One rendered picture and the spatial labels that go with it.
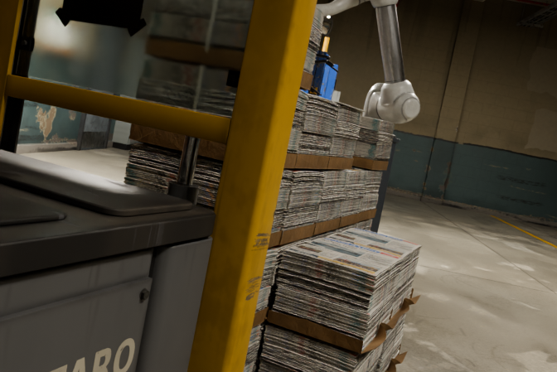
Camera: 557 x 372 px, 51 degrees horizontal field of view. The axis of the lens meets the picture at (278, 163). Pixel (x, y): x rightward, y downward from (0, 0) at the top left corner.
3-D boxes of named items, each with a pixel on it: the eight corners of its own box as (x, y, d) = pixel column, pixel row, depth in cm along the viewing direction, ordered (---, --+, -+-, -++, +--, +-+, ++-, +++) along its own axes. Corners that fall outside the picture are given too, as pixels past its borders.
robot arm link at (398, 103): (404, 118, 308) (428, 122, 288) (377, 125, 303) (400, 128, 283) (385, -31, 293) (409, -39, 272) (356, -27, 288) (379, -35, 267)
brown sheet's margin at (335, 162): (351, 169, 222) (354, 158, 222) (327, 169, 196) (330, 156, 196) (264, 150, 237) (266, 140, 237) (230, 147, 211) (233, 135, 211)
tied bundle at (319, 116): (327, 171, 195) (341, 103, 194) (295, 171, 168) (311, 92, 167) (230, 149, 210) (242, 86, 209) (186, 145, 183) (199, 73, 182)
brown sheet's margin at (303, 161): (327, 169, 195) (330, 156, 195) (295, 168, 168) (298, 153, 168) (230, 147, 210) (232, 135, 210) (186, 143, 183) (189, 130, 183)
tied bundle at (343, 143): (352, 171, 222) (364, 112, 221) (327, 171, 196) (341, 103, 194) (264, 152, 237) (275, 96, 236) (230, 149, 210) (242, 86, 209)
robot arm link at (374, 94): (380, 125, 325) (389, 86, 323) (398, 128, 308) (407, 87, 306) (355, 120, 319) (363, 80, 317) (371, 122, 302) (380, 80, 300)
